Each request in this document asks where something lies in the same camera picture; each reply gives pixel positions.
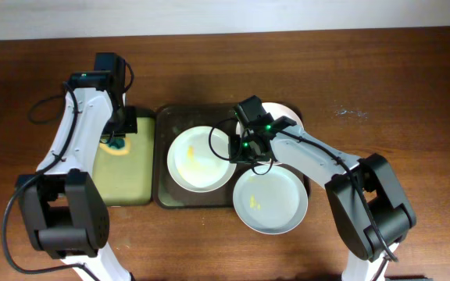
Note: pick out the green and yellow sponge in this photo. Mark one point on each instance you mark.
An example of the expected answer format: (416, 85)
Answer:
(118, 146)

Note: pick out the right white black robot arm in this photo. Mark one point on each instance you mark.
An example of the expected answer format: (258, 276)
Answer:
(370, 208)

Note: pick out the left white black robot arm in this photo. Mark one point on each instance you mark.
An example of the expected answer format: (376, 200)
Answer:
(63, 212)

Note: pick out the large dark brown tray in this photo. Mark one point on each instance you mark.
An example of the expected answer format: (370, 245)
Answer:
(171, 121)

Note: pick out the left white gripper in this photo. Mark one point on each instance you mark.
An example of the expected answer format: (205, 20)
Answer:
(123, 126)

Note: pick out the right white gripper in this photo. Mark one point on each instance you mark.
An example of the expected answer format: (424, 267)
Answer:
(233, 151)

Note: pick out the white plate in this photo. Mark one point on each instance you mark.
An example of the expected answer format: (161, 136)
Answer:
(196, 161)
(276, 110)

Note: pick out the light grey plate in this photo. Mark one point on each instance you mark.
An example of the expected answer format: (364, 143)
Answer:
(270, 200)

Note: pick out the small black soapy water tray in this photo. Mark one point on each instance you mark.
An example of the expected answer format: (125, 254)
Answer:
(127, 180)

